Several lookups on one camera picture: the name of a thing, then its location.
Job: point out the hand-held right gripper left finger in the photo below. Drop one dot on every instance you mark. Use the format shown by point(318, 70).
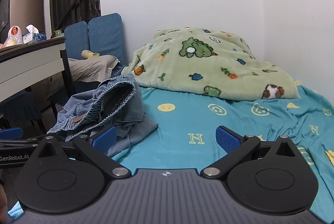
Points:
point(105, 139)

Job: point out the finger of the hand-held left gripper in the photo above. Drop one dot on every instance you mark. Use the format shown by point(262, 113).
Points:
point(10, 133)

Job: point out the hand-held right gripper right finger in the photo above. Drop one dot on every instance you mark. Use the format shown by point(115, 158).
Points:
point(227, 140)

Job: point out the blue denim jeans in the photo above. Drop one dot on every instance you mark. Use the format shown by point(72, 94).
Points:
point(125, 114)

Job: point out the dark blue chair cover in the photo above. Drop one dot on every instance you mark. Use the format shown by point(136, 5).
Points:
point(18, 106)

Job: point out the teal printed bed sheet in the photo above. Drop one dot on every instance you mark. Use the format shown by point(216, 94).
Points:
point(182, 119)

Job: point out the white desk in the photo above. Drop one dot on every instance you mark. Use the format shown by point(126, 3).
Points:
point(26, 64)

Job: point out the green printed fleece blanket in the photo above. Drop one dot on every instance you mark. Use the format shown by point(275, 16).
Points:
point(208, 70)

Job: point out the grey cloth on chair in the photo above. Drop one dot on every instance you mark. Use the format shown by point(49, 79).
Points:
point(88, 67)

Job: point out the black wooden chair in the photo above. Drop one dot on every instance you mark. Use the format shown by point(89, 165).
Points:
point(67, 72)

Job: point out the yellow plush toy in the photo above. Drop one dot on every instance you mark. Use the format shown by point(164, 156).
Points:
point(88, 54)

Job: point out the blue tissue pack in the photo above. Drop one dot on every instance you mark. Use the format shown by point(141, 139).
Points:
point(32, 37)

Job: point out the white plastic bag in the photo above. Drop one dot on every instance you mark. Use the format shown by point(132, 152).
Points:
point(14, 34)

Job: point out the blue quilted folding mat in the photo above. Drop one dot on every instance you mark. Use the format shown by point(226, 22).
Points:
point(104, 36)

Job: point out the green jar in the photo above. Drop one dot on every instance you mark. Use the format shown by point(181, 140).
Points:
point(58, 34)

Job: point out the brown refrigerator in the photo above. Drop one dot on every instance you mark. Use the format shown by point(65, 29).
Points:
point(26, 10)

